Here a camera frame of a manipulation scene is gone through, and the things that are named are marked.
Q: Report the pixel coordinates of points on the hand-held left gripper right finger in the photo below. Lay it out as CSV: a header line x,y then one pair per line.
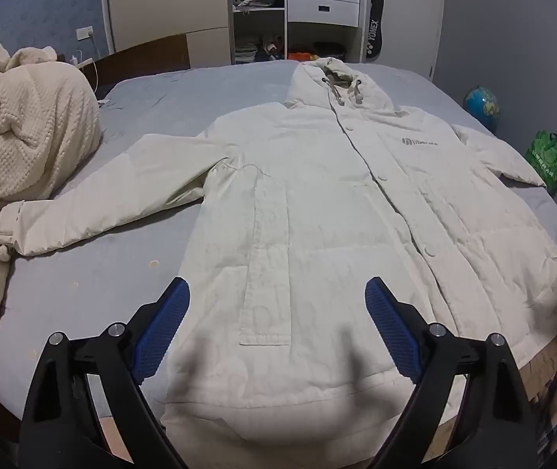
x,y
391,322

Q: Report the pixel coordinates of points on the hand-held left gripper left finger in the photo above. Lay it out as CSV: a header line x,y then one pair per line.
x,y
163,322

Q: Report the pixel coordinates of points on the white hooded coat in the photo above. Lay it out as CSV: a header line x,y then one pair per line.
x,y
307,205

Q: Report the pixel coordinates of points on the green shopping bag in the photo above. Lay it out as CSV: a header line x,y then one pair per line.
x,y
547,159

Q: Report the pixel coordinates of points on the blue globe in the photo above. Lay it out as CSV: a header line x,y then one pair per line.
x,y
481,105

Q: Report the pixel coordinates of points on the bed with grey sheet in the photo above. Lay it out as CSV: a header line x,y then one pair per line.
x,y
161,107

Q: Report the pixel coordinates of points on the cream knitted blanket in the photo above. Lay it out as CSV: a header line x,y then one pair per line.
x,y
24,122

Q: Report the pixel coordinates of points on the white door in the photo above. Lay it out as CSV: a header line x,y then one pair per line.
x,y
408,19

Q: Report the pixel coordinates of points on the dark brown nightstand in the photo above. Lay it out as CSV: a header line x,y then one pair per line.
x,y
141,61

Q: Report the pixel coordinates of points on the black racket bag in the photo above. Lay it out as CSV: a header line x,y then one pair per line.
x,y
374,24

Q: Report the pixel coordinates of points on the orange folded cloth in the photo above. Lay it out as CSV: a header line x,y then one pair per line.
x,y
299,55

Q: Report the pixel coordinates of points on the white open shelf unit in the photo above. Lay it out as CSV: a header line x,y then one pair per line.
x,y
284,34

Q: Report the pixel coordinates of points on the beige wardrobe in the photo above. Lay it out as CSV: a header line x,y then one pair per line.
x,y
171,5

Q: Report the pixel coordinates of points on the white wall socket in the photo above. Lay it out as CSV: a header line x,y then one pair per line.
x,y
85,33

